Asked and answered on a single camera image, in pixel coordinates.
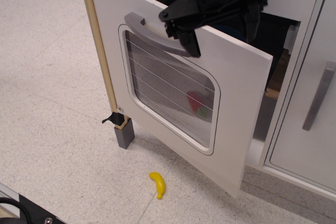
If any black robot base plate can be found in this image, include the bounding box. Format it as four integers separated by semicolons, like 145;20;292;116
19;195;65;224

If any black clamp lever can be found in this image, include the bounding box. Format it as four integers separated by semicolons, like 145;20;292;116
102;112;124;126

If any white oven door with window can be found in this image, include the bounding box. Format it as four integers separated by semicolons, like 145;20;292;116
93;0;273;197

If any blue round plate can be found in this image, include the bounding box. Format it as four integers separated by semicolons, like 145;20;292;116
213;24;246;42

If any black cable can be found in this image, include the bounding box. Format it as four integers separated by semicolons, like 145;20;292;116
0;196;31;224

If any grey cupboard door handle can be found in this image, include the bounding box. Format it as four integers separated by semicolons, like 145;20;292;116
302;61;335;131

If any yellow toy banana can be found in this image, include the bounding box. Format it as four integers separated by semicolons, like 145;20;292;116
149;172;166;199

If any white cupboard door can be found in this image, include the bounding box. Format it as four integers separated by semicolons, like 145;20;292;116
267;0;335;193

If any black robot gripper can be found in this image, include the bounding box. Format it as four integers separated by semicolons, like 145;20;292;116
159;0;268;58

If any wooden kitchen leg post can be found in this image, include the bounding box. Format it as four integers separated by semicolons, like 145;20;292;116
84;0;135;149

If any white toy kitchen cabinet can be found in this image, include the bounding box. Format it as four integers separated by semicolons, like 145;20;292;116
156;0;335;199

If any red green toy strawberry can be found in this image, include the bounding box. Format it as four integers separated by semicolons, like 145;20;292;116
187;91;210;120

